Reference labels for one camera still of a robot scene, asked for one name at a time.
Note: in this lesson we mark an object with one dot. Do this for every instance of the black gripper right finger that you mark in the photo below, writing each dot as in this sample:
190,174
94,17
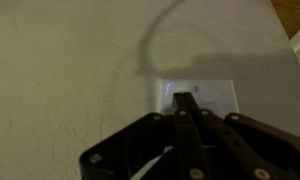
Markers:
236,147

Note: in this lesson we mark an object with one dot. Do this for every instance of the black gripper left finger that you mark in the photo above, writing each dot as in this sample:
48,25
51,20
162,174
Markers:
173,142

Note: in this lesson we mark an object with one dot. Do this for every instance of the white wall light switch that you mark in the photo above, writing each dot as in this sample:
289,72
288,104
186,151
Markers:
217,96

